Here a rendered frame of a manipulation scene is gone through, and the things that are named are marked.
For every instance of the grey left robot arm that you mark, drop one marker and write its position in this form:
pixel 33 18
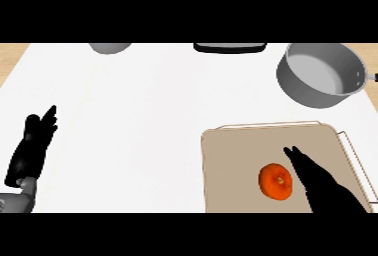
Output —
pixel 23 198

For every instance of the beige tray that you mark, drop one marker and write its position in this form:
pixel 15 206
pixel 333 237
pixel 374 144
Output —
pixel 237 166

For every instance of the grey metal pot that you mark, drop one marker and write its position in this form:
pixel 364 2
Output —
pixel 320 75

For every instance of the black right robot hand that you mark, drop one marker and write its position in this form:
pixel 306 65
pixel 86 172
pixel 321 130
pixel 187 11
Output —
pixel 325 186

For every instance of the grey round bowl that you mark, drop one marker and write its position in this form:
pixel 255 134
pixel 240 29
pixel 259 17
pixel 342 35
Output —
pixel 110 47

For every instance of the orange squash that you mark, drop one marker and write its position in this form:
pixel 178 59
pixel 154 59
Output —
pixel 275 181

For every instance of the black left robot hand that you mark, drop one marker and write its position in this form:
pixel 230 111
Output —
pixel 30 150

